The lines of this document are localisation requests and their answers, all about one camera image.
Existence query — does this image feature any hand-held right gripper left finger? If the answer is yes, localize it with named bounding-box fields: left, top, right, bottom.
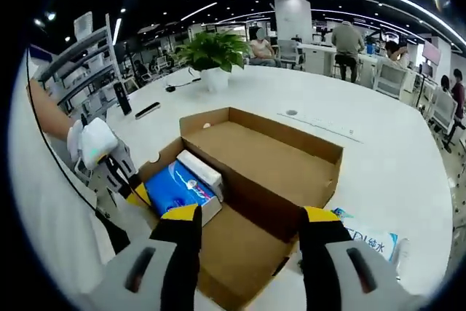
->
left=82, top=204, right=204, bottom=311

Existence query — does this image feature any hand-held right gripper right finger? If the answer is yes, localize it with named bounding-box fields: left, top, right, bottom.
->
left=299, top=205, right=422, bottom=311

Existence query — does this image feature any blue soft tissue pack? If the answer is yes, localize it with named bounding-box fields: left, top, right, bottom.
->
left=144, top=160, right=224, bottom=227

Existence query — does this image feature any light blue wet wipes pack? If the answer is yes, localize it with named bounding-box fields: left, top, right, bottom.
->
left=329, top=207, right=411, bottom=263

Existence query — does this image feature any white medicine box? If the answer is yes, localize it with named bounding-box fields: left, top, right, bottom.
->
left=176, top=149, right=224, bottom=199

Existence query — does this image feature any brown cardboard shoe box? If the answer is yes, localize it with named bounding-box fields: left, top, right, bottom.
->
left=137, top=106, right=344, bottom=310

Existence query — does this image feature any person's left hand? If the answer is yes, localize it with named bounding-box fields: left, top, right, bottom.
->
left=66, top=119, right=84, bottom=162

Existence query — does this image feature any person's white shirt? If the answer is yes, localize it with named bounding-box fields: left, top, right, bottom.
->
left=10, top=50, right=163, bottom=299

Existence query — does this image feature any black upright device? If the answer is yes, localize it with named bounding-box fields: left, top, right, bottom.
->
left=113, top=81, right=133, bottom=117

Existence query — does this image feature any black white bar device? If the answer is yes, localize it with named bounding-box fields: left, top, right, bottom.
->
left=134, top=101, right=162, bottom=120

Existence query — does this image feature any grey metal storage rack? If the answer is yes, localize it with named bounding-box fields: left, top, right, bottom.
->
left=36, top=12, right=127, bottom=115

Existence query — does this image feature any green plant in white pot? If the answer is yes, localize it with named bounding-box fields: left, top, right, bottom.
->
left=175, top=31, right=250, bottom=93

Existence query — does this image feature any white square pillar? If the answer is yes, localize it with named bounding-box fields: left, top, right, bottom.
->
left=273, top=0, right=313, bottom=44

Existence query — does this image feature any small pink screen monitor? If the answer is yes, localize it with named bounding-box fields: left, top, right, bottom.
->
left=422, top=41, right=442, bottom=66

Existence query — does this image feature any thin dark stick with cord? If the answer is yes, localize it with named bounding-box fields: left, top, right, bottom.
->
left=174, top=76, right=202, bottom=88

